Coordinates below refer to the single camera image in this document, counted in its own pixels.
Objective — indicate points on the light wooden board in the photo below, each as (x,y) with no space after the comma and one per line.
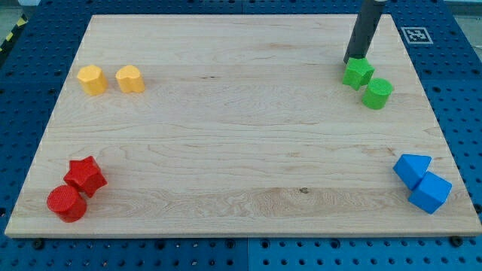
(244,130)

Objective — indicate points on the yellow heart block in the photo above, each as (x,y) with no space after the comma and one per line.
(130,80)

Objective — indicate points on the green star block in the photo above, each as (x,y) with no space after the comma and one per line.
(358,73)

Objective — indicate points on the green cylinder block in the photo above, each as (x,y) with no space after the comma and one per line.
(377,93)

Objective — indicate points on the yellow hexagon block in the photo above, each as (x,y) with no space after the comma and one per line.
(92,80)

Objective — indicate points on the red star block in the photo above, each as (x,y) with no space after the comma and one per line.
(85,175)

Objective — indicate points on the blue triangle block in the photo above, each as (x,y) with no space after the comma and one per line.
(411,168)

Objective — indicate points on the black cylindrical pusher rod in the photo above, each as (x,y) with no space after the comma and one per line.
(363,31)

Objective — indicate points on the red cylinder block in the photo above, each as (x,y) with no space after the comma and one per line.
(66,202)

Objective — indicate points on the blue cube block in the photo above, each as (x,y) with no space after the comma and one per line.
(431,193)

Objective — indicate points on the white fiducial marker tag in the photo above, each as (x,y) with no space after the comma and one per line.
(416,35)

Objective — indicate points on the yellow black hazard tape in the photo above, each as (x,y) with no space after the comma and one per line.
(12,37)

